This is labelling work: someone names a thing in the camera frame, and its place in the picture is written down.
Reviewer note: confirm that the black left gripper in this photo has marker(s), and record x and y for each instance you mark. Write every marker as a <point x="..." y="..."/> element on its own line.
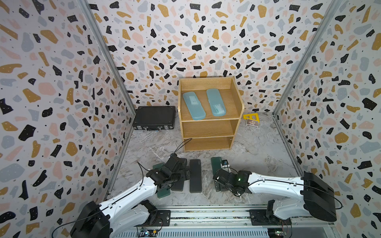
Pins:
<point x="182" y="170"/>

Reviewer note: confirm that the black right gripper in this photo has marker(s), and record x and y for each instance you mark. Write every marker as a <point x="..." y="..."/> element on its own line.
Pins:
<point x="219" y="188"/>

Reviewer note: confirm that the dark green pencil case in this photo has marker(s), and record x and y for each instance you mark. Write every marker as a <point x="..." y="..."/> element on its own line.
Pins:
<point x="216" y="163"/>
<point x="164" y="192"/>

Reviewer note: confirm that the light blue pencil case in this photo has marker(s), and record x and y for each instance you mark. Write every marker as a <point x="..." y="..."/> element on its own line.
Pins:
<point x="216" y="103"/>
<point x="194" y="106"/>

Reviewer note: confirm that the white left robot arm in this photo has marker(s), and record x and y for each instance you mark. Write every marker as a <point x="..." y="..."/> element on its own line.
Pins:
<point x="131" y="207"/>

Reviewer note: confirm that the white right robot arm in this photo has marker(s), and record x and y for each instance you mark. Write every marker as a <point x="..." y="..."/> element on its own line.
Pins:
<point x="302" y="196"/>

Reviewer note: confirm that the black left pencil case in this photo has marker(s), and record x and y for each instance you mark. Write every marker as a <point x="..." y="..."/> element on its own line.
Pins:
<point x="178" y="186"/>

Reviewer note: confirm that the black pencil case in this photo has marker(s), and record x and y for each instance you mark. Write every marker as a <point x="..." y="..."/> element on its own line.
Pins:
<point x="195" y="176"/>
<point x="178" y="186"/>

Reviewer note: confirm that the black right pencil case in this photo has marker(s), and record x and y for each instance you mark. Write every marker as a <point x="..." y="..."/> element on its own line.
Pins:
<point x="195" y="176"/>

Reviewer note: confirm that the wooden three-tier shelf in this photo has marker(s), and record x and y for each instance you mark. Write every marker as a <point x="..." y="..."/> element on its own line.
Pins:
<point x="212" y="132"/>

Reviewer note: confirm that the black briefcase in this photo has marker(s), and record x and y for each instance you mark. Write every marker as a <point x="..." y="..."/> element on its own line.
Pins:
<point x="155" y="118"/>

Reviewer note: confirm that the small photo card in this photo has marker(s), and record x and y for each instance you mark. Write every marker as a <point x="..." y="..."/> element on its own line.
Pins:
<point x="252" y="123"/>

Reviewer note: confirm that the yellow triangle ruler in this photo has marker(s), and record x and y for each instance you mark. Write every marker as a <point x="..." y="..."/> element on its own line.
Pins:
<point x="252" y="116"/>

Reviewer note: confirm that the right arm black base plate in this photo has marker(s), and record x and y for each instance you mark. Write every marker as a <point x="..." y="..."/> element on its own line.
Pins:
<point x="261" y="217"/>

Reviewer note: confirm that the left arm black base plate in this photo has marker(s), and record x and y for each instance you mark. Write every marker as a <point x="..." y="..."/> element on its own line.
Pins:
<point x="160" y="218"/>

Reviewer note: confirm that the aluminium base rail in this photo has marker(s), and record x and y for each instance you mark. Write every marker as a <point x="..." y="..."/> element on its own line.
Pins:
<point x="228" y="221"/>

